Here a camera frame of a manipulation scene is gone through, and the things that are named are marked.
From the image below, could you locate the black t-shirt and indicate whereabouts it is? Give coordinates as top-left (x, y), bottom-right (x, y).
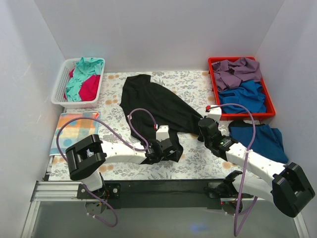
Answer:
top-left (120, 74), bottom-right (203, 162)

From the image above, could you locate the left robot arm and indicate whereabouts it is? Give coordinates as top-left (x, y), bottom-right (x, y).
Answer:
top-left (65, 134), bottom-right (177, 198)

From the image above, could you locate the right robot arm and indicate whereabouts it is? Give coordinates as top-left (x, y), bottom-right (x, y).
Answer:
top-left (198, 118), bottom-right (316, 218)

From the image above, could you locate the floral patterned table mat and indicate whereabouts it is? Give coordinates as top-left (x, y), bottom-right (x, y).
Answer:
top-left (49, 70), bottom-right (278, 180)

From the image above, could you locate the blue t-shirt in bin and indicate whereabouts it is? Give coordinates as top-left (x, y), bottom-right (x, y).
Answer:
top-left (218, 80), bottom-right (266, 114)

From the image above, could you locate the folded blue t-shirt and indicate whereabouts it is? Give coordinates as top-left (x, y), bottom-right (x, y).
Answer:
top-left (228, 120), bottom-right (288, 164)

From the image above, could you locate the purple t-shirt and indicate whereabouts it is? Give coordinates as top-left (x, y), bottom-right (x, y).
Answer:
top-left (211, 57), bottom-right (262, 92)

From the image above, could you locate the colourful checked towel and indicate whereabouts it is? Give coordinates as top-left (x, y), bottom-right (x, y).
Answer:
top-left (49, 111), bottom-right (100, 156)

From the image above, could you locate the magenta t-shirt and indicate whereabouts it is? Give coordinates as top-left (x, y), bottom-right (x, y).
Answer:
top-left (63, 70), bottom-right (101, 102)

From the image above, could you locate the teal t-shirt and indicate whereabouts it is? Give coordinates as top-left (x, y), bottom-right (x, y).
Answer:
top-left (64, 57), bottom-right (105, 102)

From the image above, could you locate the white plastic basket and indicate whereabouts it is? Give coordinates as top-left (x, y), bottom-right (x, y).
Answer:
top-left (51, 58), bottom-right (105, 109)

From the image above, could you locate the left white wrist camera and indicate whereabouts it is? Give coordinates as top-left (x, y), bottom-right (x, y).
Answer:
top-left (156, 125), bottom-right (169, 141)

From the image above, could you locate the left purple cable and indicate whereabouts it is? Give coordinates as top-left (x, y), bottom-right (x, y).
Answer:
top-left (56, 108), bottom-right (158, 228)

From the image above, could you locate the purple cable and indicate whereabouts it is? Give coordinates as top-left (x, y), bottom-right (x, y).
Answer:
top-left (210, 103), bottom-right (258, 237)
top-left (56, 108), bottom-right (158, 228)

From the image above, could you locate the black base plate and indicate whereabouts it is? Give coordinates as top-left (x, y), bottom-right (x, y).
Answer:
top-left (94, 178), bottom-right (222, 209)

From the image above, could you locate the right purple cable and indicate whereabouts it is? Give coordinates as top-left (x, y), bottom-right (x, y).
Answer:
top-left (210, 103), bottom-right (258, 237)

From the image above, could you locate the aluminium rail frame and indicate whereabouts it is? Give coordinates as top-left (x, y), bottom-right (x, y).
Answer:
top-left (20, 180), bottom-right (310, 238)

